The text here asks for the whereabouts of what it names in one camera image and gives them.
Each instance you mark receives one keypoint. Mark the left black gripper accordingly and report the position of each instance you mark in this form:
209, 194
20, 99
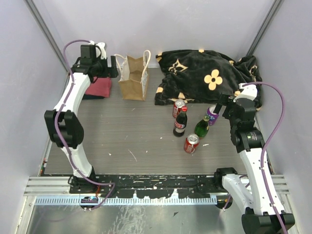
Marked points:
110, 72

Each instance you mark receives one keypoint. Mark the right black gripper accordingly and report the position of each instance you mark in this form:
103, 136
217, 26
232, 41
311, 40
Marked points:
224, 100

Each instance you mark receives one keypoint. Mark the green glass bottle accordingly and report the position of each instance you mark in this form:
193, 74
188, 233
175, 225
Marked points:
202, 127

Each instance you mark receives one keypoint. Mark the glass cola bottle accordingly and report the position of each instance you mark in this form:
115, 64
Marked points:
180, 122

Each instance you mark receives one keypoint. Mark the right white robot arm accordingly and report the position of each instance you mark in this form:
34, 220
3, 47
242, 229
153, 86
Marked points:
262, 211

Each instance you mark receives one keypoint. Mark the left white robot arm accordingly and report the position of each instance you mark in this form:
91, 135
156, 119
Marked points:
63, 125

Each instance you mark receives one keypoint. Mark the folded red cloth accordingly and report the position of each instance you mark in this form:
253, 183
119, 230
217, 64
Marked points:
101, 88

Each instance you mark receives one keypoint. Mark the purple soda can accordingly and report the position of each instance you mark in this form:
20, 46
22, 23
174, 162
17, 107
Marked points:
212, 115

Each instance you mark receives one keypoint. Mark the black floral fleece blanket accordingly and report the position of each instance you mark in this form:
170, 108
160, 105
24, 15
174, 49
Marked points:
201, 76

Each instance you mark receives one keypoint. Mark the red cola can rear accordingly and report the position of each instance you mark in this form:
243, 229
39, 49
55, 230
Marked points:
178, 104

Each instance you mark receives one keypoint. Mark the red cola can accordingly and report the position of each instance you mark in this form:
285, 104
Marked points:
178, 104
191, 143

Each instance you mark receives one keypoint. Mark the red cola can front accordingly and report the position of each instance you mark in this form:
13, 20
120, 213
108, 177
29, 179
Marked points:
191, 143

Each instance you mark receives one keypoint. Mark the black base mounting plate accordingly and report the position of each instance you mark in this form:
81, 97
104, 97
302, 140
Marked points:
111, 190

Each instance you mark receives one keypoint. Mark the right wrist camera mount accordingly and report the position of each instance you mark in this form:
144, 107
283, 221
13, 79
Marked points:
249, 91

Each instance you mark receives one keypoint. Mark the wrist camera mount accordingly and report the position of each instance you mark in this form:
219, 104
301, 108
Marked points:
100, 49
249, 91

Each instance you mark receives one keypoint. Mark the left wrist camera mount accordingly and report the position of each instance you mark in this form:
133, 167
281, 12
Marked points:
100, 49

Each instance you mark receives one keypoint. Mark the white slotted cable duct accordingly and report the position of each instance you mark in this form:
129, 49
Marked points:
92, 200

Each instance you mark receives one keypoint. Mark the aluminium frame rail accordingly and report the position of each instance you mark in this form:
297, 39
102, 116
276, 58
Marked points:
46, 186

